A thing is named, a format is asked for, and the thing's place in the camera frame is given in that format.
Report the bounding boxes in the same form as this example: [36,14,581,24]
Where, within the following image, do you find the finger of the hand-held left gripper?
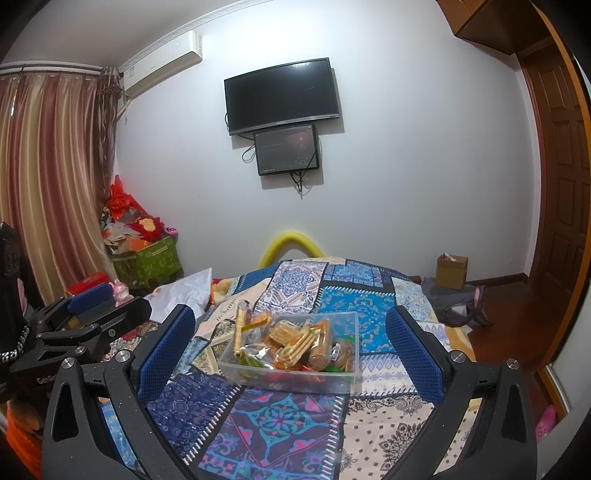
[34,282,116,325]
[34,298,153,365]

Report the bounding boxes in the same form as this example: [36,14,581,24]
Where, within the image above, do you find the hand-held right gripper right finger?
[385,305,542,480]

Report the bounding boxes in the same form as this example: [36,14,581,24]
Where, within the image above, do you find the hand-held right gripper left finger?
[41,304,198,480]

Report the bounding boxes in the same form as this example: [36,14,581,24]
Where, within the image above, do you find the pile of assorted snack packets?
[233,300,356,372]

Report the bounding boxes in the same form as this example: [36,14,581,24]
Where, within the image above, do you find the clear plastic container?
[217,311,361,395]

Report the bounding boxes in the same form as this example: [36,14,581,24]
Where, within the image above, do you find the red box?
[66,272,112,297]

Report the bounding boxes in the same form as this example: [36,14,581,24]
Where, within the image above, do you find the pink toy figure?
[112,279,132,308]

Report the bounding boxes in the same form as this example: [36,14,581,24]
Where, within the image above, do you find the orange cloth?
[0,397,44,476]

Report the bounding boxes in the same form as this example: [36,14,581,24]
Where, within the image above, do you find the grey clothes heap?
[421,277,495,329]

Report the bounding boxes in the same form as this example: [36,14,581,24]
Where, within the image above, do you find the green fabric storage box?
[112,237,183,291]

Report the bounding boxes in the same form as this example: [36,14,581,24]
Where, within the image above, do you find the white pillow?
[147,268,214,324]

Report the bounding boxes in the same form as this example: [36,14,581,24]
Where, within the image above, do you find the orange plush pillow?
[210,277,241,303]

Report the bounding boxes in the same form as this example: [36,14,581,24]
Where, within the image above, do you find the brown cardboard box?
[436,253,469,291]

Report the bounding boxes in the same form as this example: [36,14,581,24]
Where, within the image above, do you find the striped brown curtain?
[0,67,122,305]

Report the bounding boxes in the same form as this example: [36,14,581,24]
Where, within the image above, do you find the patchwork patterned blanket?
[99,256,478,480]

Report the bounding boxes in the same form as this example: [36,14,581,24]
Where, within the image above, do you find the pink slippers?
[536,404,559,439]

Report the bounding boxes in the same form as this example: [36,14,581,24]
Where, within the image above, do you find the yellow foam tube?
[259,232,324,269]

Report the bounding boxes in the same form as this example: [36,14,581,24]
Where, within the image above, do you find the brown wooden door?
[517,41,591,370]

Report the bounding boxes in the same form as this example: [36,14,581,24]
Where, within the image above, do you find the white air conditioner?
[119,31,204,97]

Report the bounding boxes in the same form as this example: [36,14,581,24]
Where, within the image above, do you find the brown wooden cabinet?
[436,0,561,56]

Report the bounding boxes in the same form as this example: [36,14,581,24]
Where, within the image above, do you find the black dangling cable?
[288,171,315,199]

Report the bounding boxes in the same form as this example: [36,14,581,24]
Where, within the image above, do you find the white curtain rail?
[0,62,103,77]

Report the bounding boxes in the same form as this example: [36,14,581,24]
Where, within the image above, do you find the small black wall monitor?
[253,124,321,177]

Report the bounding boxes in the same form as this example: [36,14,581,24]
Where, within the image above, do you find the black wall television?
[224,58,343,137]

